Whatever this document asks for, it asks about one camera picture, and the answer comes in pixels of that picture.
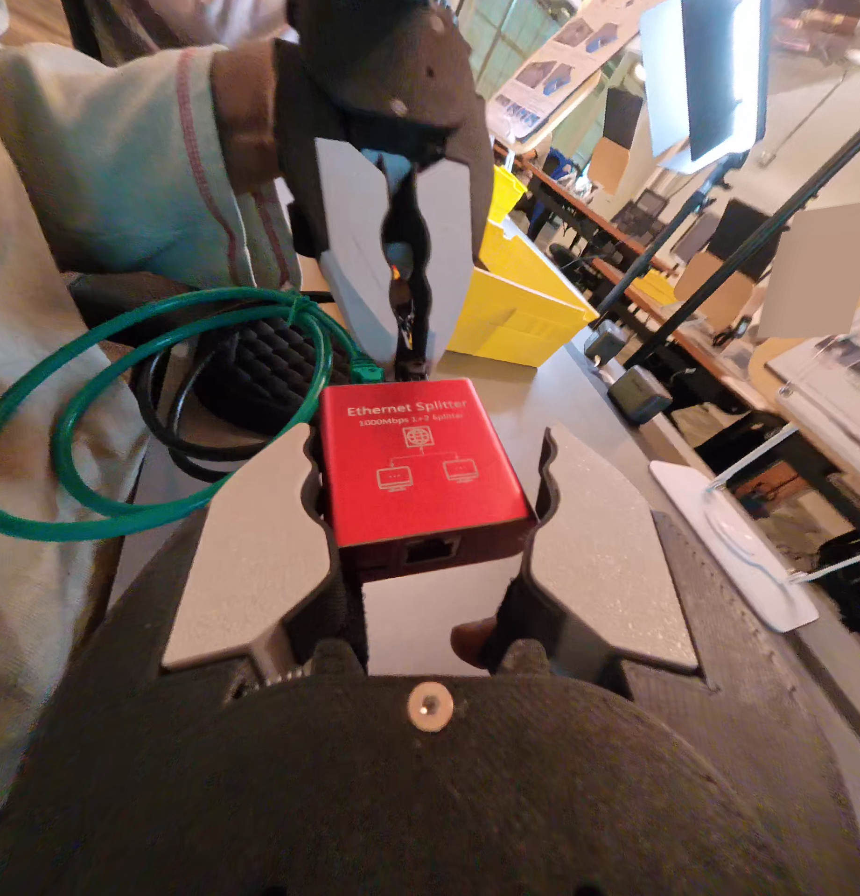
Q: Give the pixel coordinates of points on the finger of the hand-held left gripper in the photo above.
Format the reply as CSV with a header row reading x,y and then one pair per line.
x,y
353,245
447,245

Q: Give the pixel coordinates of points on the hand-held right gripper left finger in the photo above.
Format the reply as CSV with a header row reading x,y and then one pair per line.
x,y
255,560

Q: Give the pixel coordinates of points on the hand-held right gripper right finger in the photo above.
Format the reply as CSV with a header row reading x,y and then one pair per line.
x,y
605,560

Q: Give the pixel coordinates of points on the red ethernet splitter box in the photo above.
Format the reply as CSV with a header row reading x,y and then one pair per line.
x,y
419,455

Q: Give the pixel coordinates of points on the person's left hand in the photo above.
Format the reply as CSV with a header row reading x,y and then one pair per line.
x,y
244,119

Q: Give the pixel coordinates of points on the person's right hand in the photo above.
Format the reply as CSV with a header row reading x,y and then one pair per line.
x,y
472,640

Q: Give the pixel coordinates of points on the small yellow plastic bin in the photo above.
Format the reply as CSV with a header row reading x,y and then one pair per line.
x,y
505,192

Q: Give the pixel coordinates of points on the large yellow plastic bin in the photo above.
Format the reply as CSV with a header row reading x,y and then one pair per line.
x,y
521,308

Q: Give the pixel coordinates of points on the white sign holder base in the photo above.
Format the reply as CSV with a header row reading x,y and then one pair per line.
x,y
731,539

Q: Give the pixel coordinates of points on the long wooden table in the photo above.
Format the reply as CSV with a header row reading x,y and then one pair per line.
x,y
577,203

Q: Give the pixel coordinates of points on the large grey charger block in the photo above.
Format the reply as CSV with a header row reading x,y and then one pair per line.
x,y
638,395

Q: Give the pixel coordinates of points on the brown cardboard sheet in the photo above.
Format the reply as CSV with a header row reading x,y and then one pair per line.
x,y
607,164

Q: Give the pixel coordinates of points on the white poster board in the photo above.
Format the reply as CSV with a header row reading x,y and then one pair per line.
x,y
556,63

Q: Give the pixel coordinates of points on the small grey charger block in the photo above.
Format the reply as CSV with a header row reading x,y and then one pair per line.
x,y
605,343

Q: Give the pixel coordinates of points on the studio light panel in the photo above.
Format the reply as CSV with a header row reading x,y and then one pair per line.
x,y
664,77

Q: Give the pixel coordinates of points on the black light stand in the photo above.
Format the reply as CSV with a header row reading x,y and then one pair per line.
x,y
752,241

